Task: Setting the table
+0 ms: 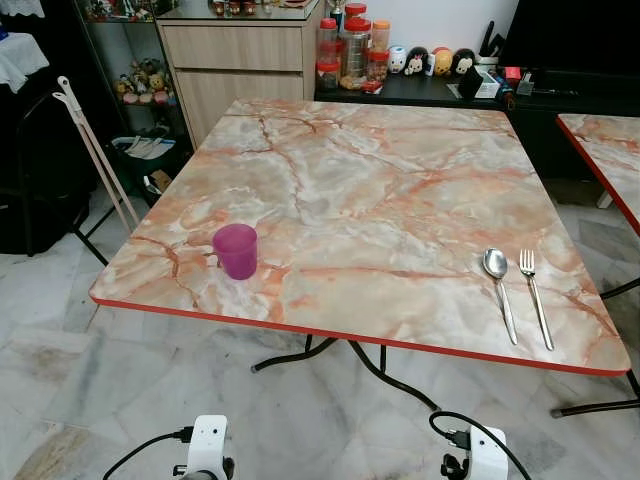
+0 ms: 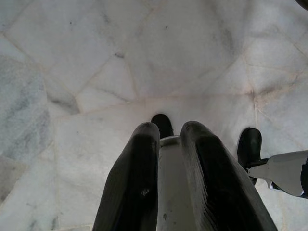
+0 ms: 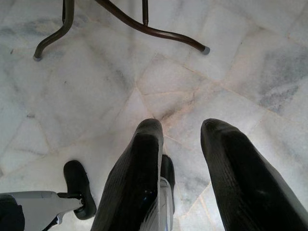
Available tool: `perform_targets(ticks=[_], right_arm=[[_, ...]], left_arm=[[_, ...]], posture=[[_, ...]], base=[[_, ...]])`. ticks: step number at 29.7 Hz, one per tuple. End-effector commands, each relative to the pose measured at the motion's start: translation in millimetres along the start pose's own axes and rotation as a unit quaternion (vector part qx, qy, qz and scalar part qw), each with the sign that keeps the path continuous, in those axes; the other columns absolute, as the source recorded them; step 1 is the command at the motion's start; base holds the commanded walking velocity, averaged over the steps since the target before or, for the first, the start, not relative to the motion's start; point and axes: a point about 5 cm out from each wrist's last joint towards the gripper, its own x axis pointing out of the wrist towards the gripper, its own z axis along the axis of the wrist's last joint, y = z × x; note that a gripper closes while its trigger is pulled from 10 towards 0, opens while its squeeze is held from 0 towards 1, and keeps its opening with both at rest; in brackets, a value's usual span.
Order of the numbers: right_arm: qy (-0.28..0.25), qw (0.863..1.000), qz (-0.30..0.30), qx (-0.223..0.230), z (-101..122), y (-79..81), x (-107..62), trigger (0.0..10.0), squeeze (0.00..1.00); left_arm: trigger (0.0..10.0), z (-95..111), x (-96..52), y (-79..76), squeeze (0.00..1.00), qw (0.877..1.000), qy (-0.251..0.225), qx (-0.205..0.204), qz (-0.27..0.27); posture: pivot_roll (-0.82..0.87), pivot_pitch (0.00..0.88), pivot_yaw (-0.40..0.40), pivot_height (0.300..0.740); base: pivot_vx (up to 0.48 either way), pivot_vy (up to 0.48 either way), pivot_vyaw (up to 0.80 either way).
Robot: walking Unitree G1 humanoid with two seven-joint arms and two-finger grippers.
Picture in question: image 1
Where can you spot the steel fork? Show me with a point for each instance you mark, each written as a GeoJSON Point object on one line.
{"type": "Point", "coordinates": [528, 270]}

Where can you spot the black folding table legs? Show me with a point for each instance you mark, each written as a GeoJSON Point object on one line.
{"type": "Point", "coordinates": [590, 407]}
{"type": "Point", "coordinates": [262, 366]}

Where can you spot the steel spoon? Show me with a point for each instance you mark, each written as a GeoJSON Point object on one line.
{"type": "Point", "coordinates": [494, 262]}

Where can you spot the purple plastic cup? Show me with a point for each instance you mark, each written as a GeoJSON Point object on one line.
{"type": "Point", "coordinates": [235, 252]}

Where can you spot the black chair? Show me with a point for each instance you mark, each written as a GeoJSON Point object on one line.
{"type": "Point", "coordinates": [40, 170]}

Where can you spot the small white box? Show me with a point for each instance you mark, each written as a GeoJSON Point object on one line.
{"type": "Point", "coordinates": [487, 83]}

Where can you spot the brown plush bear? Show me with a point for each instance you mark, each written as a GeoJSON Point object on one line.
{"type": "Point", "coordinates": [155, 82]}

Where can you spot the small red box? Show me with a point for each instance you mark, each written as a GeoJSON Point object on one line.
{"type": "Point", "coordinates": [512, 74]}

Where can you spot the beige folding rack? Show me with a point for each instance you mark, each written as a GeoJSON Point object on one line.
{"type": "Point", "coordinates": [68, 98]}

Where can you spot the small red-lid plastic jar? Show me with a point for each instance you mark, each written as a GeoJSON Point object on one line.
{"type": "Point", "coordinates": [327, 75]}

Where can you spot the black mouse plush toy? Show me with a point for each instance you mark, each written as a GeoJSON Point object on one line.
{"type": "Point", "coordinates": [416, 62]}
{"type": "Point", "coordinates": [463, 62]}

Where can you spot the yellow bear plush toy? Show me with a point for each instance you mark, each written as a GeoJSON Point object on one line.
{"type": "Point", "coordinates": [442, 62]}

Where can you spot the white round plush toy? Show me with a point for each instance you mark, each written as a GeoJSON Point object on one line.
{"type": "Point", "coordinates": [397, 60]}

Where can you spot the tall red-lid plastic jar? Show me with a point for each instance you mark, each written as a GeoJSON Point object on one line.
{"type": "Point", "coordinates": [355, 55]}

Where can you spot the orange-lid plastic jar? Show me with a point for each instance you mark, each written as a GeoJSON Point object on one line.
{"type": "Point", "coordinates": [380, 37]}

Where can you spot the dark glass display shelf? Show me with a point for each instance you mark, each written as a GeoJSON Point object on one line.
{"type": "Point", "coordinates": [100, 40]}

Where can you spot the white cloth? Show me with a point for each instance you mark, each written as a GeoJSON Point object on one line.
{"type": "Point", "coordinates": [20, 60]}

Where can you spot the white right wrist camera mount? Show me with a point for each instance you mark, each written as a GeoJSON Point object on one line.
{"type": "Point", "coordinates": [488, 458]}

